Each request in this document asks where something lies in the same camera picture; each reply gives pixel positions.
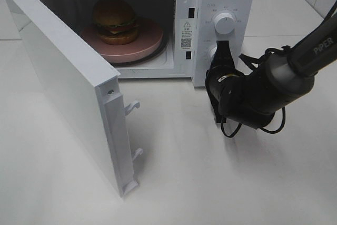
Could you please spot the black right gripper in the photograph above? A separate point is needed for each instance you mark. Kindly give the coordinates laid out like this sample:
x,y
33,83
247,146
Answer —
x,y
224,85

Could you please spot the white microwave knob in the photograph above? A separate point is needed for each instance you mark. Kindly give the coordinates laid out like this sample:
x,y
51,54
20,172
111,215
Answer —
x,y
224,22
211,53

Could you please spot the pink round plate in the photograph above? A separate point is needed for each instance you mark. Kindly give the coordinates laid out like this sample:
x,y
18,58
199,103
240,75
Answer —
x,y
150,36

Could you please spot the burger with lettuce and tomato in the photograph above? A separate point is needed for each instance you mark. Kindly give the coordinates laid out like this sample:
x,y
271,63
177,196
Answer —
x,y
115,22

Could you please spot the white microwave door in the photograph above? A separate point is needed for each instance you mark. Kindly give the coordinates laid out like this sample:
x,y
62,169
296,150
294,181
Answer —
x,y
83,87

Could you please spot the white warning label sticker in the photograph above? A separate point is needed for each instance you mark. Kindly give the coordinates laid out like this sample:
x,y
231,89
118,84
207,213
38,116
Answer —
x,y
186,33

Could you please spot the white microwave oven body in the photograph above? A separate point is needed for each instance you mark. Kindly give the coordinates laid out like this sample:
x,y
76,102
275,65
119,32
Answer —
x,y
173,62

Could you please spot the glass microwave turntable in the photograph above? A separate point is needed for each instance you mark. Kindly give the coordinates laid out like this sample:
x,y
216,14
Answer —
x,y
157,52

